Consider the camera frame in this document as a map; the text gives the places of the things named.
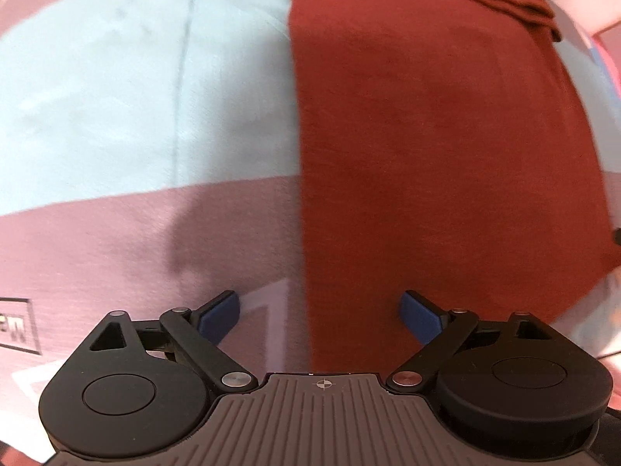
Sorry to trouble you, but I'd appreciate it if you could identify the dark red knit sweater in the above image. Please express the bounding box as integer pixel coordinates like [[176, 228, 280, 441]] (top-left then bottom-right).
[[288, 0, 620, 374]]

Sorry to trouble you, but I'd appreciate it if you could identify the teal and grey bedsheet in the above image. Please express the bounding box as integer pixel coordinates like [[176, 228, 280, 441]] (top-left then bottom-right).
[[1, 0, 620, 465]]

